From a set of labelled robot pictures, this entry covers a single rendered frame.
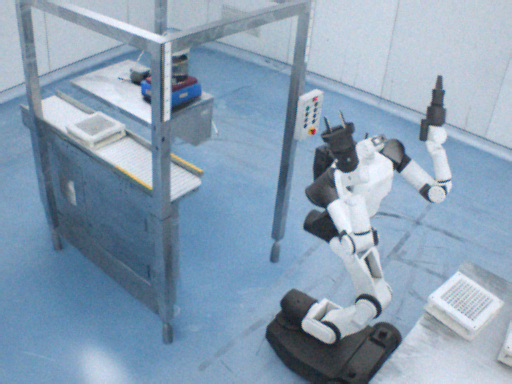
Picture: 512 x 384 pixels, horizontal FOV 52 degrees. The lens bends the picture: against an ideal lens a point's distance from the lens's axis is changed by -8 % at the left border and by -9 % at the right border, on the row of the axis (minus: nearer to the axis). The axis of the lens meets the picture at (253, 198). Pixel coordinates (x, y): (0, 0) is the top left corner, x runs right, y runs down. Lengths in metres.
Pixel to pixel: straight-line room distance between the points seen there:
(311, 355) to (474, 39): 3.50
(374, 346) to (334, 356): 0.23
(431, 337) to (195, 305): 1.64
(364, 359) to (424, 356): 0.89
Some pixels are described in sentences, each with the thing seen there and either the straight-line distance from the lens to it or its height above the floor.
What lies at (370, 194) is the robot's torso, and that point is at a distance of 2.34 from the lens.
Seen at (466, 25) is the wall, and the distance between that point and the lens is 5.44.
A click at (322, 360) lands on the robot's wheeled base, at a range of 2.99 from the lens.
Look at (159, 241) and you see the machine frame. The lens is 2.65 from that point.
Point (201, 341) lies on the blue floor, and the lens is 3.22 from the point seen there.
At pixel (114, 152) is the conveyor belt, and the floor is 0.94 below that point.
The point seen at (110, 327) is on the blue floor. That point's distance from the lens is 3.31.
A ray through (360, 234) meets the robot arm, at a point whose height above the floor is 1.23.
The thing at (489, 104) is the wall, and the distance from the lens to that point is 5.58.
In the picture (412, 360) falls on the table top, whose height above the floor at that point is 0.90.
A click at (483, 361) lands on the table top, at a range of 2.26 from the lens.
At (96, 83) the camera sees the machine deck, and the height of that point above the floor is 1.38.
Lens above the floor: 2.50
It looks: 36 degrees down
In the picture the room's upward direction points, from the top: 5 degrees clockwise
